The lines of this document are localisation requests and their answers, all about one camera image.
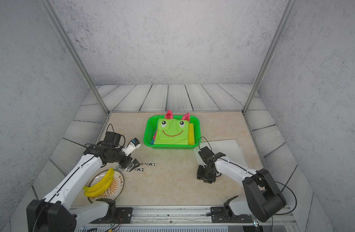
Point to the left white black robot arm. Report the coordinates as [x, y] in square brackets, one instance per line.
[53, 213]

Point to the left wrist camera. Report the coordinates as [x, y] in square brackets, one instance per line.
[112, 139]

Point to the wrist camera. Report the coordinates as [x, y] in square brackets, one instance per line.
[206, 155]
[112, 139]

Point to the yellow bananas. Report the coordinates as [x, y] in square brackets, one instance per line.
[101, 187]

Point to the green plastic basket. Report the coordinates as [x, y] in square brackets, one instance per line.
[151, 128]

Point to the metal corner post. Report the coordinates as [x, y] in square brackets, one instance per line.
[55, 21]
[270, 53]

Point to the round patterned plate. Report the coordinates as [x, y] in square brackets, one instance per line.
[115, 188]

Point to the pink bunny raincoat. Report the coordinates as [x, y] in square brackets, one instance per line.
[168, 115]

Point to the yellow raincoat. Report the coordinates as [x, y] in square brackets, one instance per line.
[191, 138]

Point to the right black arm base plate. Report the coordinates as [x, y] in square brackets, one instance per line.
[234, 210]

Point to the green frog raincoat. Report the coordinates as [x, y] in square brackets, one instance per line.
[173, 143]

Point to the right metal corner post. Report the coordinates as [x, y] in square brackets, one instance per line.
[270, 53]

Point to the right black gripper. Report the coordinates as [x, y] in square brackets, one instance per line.
[199, 175]

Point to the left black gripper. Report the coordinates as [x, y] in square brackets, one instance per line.
[126, 164]

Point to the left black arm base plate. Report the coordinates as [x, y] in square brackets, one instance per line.
[115, 214]

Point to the spoon with zebra handle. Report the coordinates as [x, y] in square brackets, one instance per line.
[118, 168]

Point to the white raincoat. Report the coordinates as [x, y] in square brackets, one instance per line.
[230, 148]

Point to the aluminium front rail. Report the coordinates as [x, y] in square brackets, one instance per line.
[189, 219]

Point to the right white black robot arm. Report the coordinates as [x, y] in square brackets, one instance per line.
[263, 199]

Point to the left metal corner post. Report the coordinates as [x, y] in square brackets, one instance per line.
[55, 21]

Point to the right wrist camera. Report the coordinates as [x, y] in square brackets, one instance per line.
[206, 155]

